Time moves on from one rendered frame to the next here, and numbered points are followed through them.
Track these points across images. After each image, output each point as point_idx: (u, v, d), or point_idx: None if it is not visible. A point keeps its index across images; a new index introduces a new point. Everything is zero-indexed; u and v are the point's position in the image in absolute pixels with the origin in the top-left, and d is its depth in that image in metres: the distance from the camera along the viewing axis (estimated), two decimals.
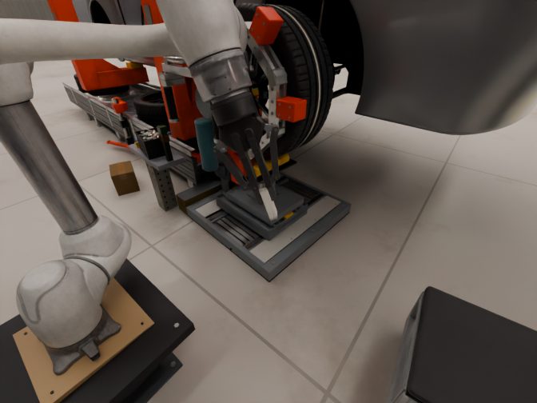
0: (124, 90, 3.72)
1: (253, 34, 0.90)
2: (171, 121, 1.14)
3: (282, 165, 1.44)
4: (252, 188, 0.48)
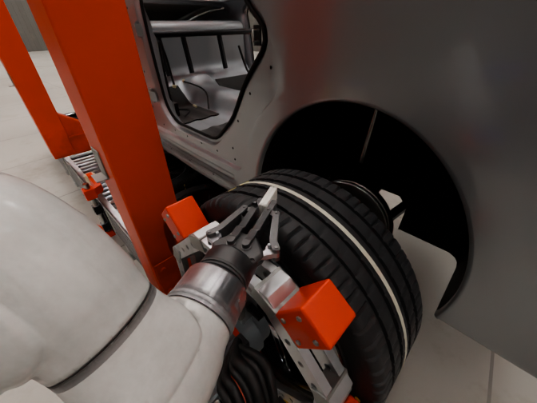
0: None
1: (287, 329, 0.41)
2: None
3: None
4: None
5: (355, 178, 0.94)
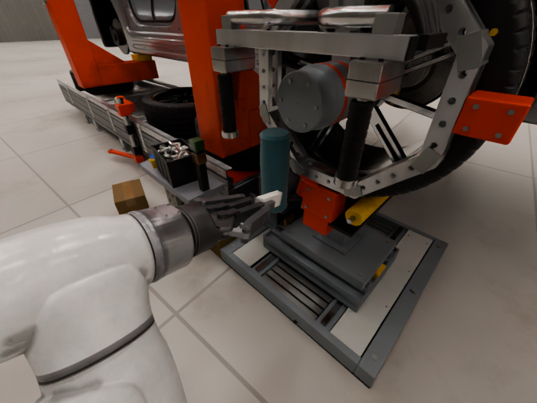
0: (128, 88, 3.23)
1: None
2: (226, 137, 0.65)
3: None
4: (263, 203, 0.46)
5: None
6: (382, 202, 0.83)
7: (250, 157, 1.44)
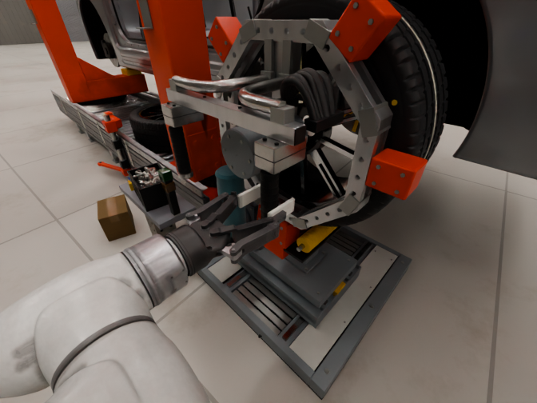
0: (120, 98, 3.30)
1: (340, 43, 0.48)
2: (180, 177, 0.72)
3: None
4: (232, 205, 0.51)
5: None
6: (333, 229, 0.91)
7: None
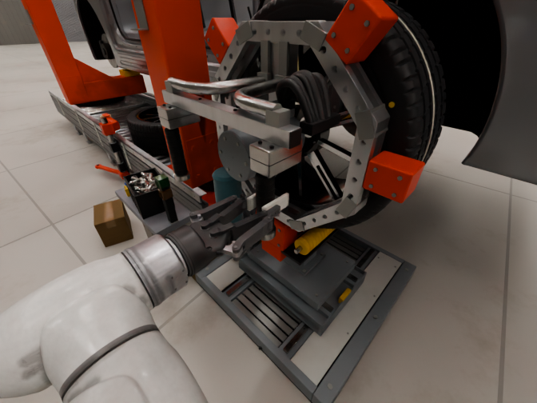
0: (118, 99, 3.27)
1: (336, 45, 0.48)
2: (177, 180, 0.72)
3: None
4: (241, 209, 0.50)
5: None
6: (332, 231, 0.90)
7: None
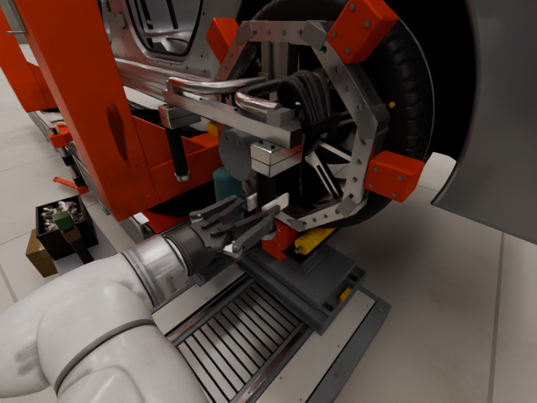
0: None
1: (336, 45, 0.48)
2: (178, 180, 0.72)
3: None
4: (241, 209, 0.50)
5: None
6: (332, 231, 0.90)
7: (179, 202, 1.30)
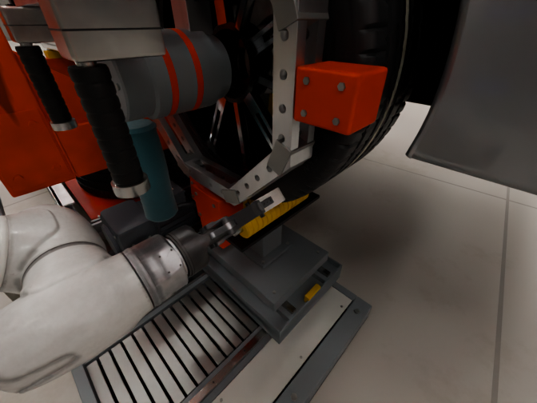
0: None
1: None
2: (54, 129, 0.51)
3: None
4: None
5: None
6: (287, 209, 0.70)
7: None
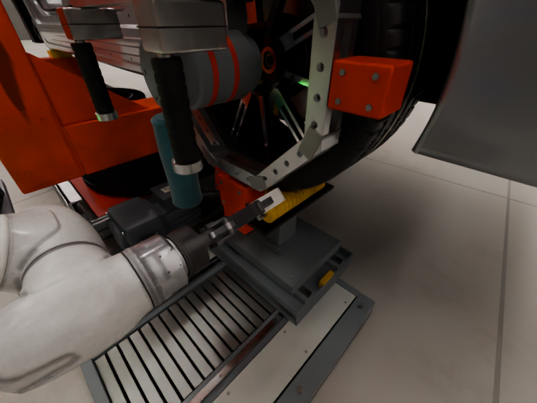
0: None
1: None
2: (99, 119, 0.56)
3: None
4: None
5: None
6: (306, 197, 0.74)
7: (127, 181, 1.10)
